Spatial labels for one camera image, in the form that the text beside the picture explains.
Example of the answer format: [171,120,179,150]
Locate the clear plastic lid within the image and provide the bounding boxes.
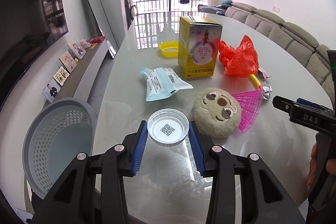
[147,109,189,146]

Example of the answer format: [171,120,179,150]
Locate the pink mesh net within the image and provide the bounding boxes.
[232,90,263,133]

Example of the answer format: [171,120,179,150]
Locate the red plastic bag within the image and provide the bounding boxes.
[219,35,259,78]

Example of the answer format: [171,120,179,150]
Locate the right hand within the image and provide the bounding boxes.
[304,144,336,195]

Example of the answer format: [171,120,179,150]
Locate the beige plush toy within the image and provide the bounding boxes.
[192,88,242,138]

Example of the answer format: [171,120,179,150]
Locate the crumpled silver foil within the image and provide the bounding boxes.
[260,81,273,100]

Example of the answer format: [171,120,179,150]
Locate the light blue wipes pack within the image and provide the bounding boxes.
[139,68,194,102]

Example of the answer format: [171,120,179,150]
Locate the yellow foam dart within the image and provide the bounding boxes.
[248,75,261,90]

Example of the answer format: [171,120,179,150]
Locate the grey plastic waste basket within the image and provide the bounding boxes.
[22,97,97,199]

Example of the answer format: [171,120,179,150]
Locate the pink snack wrapper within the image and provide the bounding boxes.
[257,67,272,80]

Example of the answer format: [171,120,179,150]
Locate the grey sofa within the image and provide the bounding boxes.
[224,2,335,105]

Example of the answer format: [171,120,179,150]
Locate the grey tv console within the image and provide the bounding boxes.
[55,39,108,102]

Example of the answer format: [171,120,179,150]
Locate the yellow cardboard box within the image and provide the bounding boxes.
[178,15,222,79]

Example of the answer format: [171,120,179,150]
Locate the yellow plastic tray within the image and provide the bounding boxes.
[159,41,178,58]

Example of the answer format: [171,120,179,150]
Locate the red package on console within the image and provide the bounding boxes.
[90,36,105,44]

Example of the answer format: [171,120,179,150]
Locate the pink plush on console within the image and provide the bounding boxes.
[80,39,91,50]

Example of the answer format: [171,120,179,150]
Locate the leaning floor mirror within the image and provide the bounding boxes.
[88,0,118,59]

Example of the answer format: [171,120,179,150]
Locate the blue patterned blanket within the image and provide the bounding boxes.
[198,0,232,16]

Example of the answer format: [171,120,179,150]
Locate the black television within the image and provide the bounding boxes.
[1,0,68,104]

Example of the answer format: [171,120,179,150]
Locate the photo frame man portrait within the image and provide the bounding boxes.
[42,79,60,103]

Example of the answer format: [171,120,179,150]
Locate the photo frame yellow pictures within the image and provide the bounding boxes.
[53,66,70,86]

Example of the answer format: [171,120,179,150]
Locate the photo frame dark figure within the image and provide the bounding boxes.
[68,42,86,60]

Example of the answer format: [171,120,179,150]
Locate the photo frame pale drawing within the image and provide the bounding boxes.
[59,51,77,73]

